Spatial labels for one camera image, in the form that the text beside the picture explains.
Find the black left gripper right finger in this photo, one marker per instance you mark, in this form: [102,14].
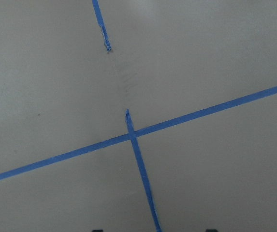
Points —
[211,230]

